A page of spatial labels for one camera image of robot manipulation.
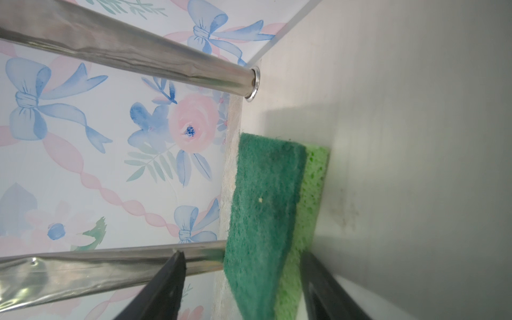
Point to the green scrub sponge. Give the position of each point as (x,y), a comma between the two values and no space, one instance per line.
(278,190)

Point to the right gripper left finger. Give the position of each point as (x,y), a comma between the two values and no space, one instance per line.
(161,297)

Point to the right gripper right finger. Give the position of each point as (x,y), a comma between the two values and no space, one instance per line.
(324,296)

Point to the white two-tier shelf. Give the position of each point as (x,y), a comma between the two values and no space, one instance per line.
(412,98)

